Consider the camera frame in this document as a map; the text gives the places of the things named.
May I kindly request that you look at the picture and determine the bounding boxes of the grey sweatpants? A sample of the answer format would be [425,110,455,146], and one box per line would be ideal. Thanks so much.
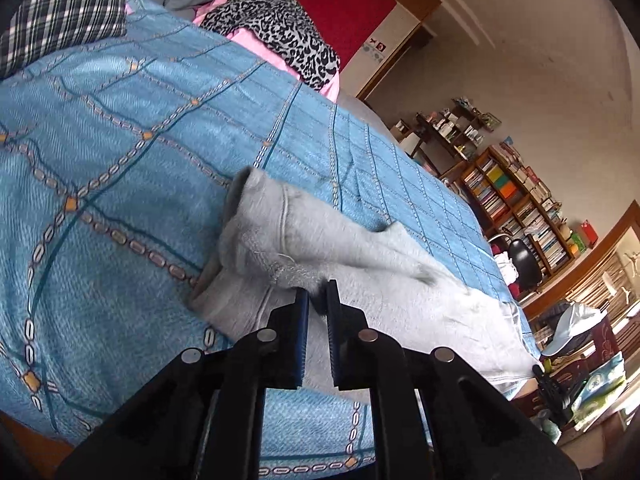
[191,168,536,398]

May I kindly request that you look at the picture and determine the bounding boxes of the white garment on chair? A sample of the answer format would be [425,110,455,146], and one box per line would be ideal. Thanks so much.
[494,252,520,285]

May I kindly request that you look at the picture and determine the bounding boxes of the black chair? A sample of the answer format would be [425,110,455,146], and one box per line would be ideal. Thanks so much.
[488,233,542,295]

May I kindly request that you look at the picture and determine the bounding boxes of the wooden bookshelf with books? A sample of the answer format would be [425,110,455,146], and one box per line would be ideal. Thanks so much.
[460,144,582,280]

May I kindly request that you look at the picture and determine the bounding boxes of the white cap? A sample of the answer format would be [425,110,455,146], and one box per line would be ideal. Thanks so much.
[541,302,606,356]

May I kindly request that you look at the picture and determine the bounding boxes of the dark wooden desk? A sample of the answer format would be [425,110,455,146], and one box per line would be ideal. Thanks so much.
[392,98,502,180]

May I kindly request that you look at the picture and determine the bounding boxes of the blue patterned bedspread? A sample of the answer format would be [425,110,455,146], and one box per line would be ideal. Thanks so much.
[1,0,536,479]

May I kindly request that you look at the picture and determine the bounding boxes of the pink quilt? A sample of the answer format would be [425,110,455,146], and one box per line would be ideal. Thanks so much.
[124,0,343,105]

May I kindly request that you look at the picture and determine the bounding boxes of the leopard print cloth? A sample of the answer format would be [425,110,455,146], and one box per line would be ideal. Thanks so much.
[198,0,343,92]

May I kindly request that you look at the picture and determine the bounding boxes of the plaid pillow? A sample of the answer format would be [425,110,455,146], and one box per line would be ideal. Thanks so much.
[1,0,126,79]

